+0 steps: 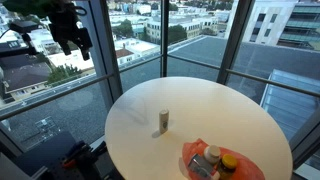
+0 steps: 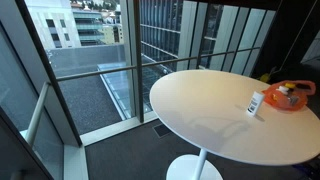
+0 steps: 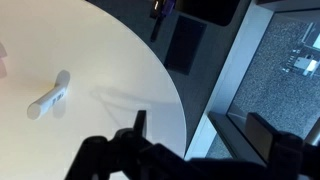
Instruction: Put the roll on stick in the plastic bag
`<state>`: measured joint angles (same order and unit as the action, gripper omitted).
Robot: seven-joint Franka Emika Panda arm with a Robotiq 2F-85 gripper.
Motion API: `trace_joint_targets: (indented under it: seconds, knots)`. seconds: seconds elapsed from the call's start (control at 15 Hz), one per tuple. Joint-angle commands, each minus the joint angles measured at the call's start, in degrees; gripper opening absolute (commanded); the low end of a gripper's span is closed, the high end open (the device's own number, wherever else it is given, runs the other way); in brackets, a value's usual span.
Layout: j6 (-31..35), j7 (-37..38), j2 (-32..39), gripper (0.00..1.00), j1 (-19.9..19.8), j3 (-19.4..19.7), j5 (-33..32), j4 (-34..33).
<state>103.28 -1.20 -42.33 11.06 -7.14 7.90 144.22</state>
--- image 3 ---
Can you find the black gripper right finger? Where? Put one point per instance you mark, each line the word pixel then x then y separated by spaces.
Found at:
pixel 261 133

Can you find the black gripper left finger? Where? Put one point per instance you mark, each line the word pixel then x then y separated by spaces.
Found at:
pixel 140 123

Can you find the orange plastic bag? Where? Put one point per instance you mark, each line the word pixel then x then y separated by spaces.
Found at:
pixel 2 61

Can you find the rooftop equipment unit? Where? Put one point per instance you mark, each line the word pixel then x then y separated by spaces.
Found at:
pixel 305 63

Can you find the white window frame post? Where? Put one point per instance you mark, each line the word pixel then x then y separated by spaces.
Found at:
pixel 230 76

